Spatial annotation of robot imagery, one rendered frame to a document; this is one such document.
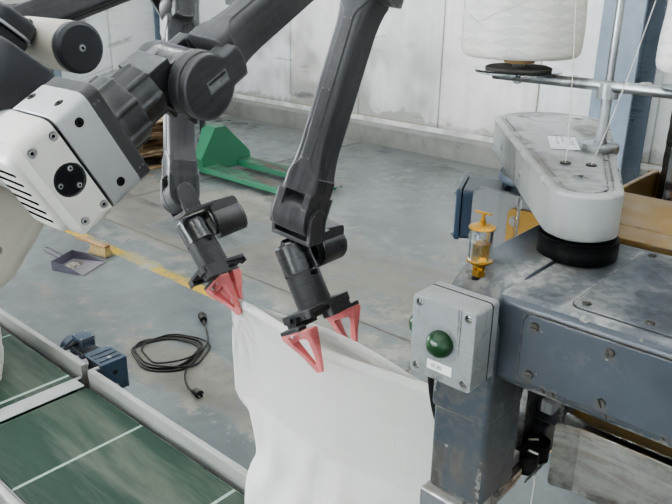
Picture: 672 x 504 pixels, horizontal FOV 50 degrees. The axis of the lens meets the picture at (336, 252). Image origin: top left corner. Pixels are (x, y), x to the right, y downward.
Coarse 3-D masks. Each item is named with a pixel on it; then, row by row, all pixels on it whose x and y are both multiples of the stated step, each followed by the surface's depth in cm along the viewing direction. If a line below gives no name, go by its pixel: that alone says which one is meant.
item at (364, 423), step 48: (240, 336) 134; (336, 336) 120; (240, 384) 138; (288, 384) 125; (336, 384) 115; (384, 384) 109; (288, 432) 128; (336, 432) 118; (384, 432) 112; (432, 432) 107; (288, 480) 124; (336, 480) 119; (384, 480) 115
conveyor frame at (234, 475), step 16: (96, 384) 233; (112, 384) 227; (112, 400) 228; (128, 400) 220; (144, 416) 216; (160, 416) 211; (160, 432) 212; (176, 432) 205; (176, 448) 208; (192, 448) 202; (208, 448) 197; (208, 464) 198; (224, 464) 192; (0, 480) 190; (224, 480) 194; (240, 480) 189; (0, 496) 179; (16, 496) 184
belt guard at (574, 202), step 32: (512, 128) 110; (544, 128) 110; (576, 128) 110; (608, 128) 111; (512, 160) 101; (544, 160) 91; (576, 160) 91; (608, 160) 92; (544, 192) 81; (576, 192) 78; (608, 192) 78; (544, 224) 81; (576, 224) 78; (608, 224) 78
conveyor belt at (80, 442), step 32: (32, 416) 217; (64, 416) 217; (96, 416) 217; (128, 416) 217; (0, 448) 202; (32, 448) 202; (64, 448) 202; (96, 448) 203; (128, 448) 203; (160, 448) 203; (32, 480) 190; (64, 480) 190; (96, 480) 190; (128, 480) 190; (160, 480) 190; (192, 480) 190
